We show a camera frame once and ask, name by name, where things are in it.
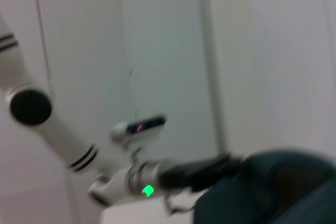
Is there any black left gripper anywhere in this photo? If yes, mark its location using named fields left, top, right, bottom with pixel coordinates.
left=157, top=153, right=249, bottom=193

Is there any dark teal fabric lunch bag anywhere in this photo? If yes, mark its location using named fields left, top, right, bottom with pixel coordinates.
left=193, top=149, right=336, bottom=224

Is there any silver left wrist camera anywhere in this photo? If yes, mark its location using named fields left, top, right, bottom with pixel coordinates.
left=109, top=114, right=168, bottom=149

